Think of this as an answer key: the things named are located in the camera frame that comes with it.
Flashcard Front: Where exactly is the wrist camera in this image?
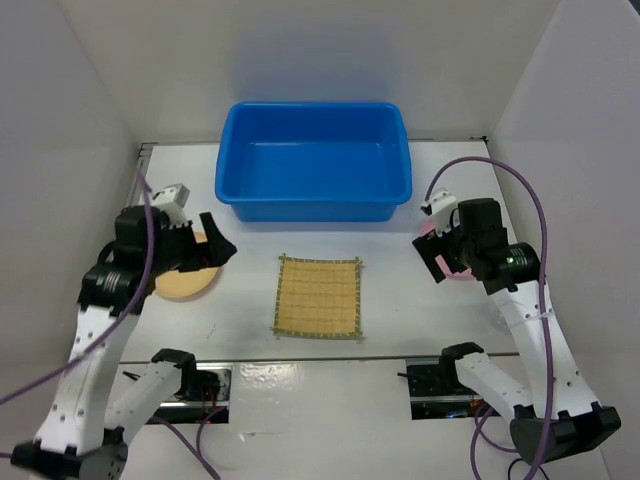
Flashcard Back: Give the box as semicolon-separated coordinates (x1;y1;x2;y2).
151;183;190;222
420;188;458;237

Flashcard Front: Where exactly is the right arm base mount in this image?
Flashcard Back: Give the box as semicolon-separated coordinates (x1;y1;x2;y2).
397;358;486;421

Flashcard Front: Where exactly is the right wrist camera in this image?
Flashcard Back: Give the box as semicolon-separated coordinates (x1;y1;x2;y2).
420;188;458;237

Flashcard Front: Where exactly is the pink plastic plate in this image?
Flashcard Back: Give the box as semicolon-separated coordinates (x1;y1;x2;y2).
420;219;474;281

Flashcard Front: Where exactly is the black cable loop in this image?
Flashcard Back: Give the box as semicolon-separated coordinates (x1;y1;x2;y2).
508;457;551;480

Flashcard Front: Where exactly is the blue plastic bin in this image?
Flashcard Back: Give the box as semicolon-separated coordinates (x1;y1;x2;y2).
214;102;412;223

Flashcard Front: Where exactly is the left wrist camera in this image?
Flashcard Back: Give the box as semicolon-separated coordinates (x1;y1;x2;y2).
151;183;190;222

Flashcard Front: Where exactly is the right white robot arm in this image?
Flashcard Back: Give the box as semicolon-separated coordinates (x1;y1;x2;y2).
413;191;621;465

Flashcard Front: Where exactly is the orange plastic plate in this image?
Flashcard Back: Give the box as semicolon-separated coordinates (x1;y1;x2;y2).
152;231;224;300

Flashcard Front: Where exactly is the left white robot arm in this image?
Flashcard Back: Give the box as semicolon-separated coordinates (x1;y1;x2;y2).
9;206;237;479

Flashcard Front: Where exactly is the clear plastic cup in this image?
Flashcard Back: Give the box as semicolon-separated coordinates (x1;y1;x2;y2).
480;302;512;338

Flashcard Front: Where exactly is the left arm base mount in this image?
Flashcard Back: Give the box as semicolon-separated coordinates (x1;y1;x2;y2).
105;350;230;433

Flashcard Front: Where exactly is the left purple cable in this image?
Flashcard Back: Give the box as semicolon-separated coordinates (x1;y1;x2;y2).
0;169;221;480

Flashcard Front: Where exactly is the woven bamboo mat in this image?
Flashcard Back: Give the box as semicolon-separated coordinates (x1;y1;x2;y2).
271;254;362;340

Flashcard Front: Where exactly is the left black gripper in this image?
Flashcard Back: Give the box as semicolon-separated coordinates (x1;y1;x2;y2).
150;210;239;273

